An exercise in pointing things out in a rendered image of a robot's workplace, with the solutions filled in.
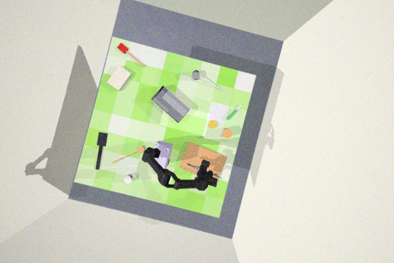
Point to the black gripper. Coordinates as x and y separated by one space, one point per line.
204 165

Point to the wooden board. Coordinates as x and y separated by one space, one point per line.
195 154

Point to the grey canister with wooden lid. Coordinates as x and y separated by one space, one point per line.
227 133

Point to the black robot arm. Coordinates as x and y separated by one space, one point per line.
201 182

